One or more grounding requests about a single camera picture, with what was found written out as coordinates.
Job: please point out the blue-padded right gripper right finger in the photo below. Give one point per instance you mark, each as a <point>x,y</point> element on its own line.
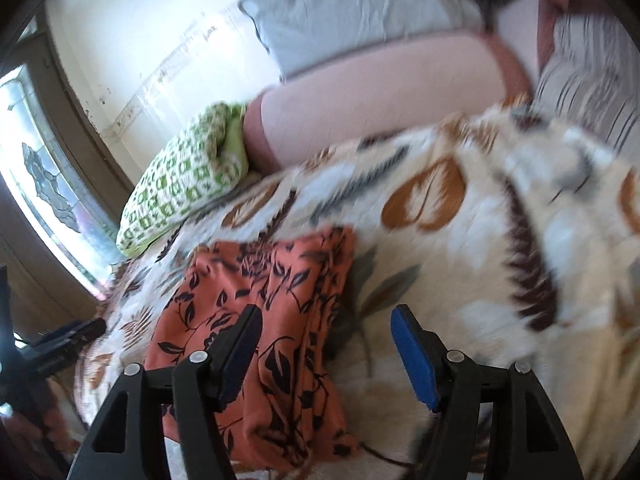
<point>446,381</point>

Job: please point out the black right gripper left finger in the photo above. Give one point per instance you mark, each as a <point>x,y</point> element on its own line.
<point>203,385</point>

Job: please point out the orange black floral garment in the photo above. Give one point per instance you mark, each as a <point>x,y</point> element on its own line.
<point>288,413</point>

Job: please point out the cream leaf-print fleece blanket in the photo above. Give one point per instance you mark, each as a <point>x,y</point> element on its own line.
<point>513,243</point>

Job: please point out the green white patterned pillow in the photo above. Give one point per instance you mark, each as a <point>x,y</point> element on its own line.
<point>204,162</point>

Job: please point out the pink bolster pillow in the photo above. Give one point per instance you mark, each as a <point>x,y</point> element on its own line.
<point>389,88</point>

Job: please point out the striped grey white pillow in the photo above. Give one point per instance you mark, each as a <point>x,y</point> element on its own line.
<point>592,79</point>

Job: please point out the window with frame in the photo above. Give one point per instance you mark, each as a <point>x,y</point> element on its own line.
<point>59,174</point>

